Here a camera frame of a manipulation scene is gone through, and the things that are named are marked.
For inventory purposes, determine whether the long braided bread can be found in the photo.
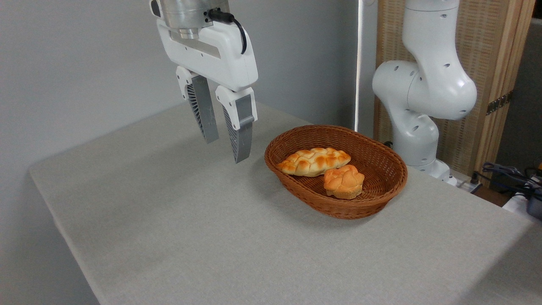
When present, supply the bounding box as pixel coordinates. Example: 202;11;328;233
277;147;352;177

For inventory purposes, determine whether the white vertical pole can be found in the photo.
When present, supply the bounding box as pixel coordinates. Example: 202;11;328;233
354;0;365;132

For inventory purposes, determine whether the black screen hinge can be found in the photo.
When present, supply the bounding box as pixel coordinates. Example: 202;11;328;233
486;91;513;116

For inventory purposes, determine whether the round bread bun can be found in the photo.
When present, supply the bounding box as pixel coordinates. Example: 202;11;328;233
323;164;365;200

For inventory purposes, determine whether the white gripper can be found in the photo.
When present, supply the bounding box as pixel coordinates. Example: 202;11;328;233
156;19;259;164

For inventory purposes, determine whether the grey-blue box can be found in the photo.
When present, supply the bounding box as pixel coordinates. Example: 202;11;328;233
526;194;542;221

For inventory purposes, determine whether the white power strip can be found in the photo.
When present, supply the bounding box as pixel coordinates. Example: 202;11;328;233
454;177;482;194

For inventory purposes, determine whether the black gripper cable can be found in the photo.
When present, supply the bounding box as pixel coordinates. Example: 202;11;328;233
207;9;248;55

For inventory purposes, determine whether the black cable bundle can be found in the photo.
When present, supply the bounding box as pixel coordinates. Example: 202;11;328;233
472;162;542;200

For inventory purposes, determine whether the brown wicker basket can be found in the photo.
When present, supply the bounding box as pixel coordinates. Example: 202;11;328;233
264;125;409;220

